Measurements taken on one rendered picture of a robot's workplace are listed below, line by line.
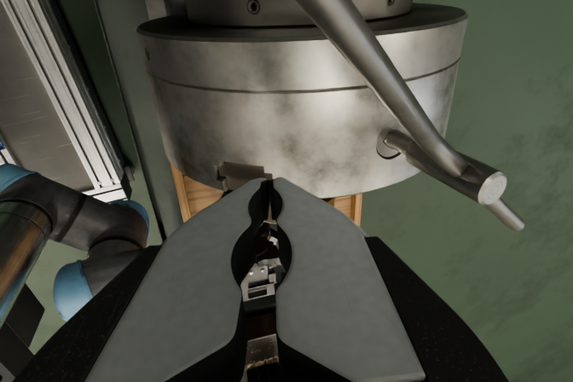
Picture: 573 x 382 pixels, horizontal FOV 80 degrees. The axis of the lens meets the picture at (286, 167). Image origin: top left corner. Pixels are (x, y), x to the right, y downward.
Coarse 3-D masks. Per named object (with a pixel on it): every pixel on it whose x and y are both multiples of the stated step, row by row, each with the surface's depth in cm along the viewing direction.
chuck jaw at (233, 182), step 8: (224, 168) 29; (232, 168) 28; (240, 168) 28; (248, 168) 28; (256, 168) 28; (224, 176) 29; (232, 176) 29; (240, 176) 28; (248, 176) 28; (256, 176) 28; (264, 176) 28; (272, 176) 27; (232, 184) 29; (240, 184) 29
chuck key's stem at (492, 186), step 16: (400, 144) 25; (416, 144) 24; (416, 160) 23; (432, 160) 22; (432, 176) 23; (448, 176) 21; (464, 176) 20; (480, 176) 20; (496, 176) 19; (464, 192) 20; (480, 192) 19; (496, 192) 20
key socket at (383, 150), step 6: (396, 120) 26; (384, 126) 26; (390, 126) 26; (396, 126) 26; (384, 132) 26; (378, 138) 26; (384, 138) 26; (378, 144) 26; (384, 144) 27; (378, 150) 27; (384, 150) 27; (390, 150) 27; (384, 156) 27; (390, 156) 27
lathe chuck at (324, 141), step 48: (192, 96) 26; (240, 96) 24; (288, 96) 23; (336, 96) 24; (432, 96) 27; (192, 144) 29; (240, 144) 26; (288, 144) 25; (336, 144) 25; (336, 192) 27
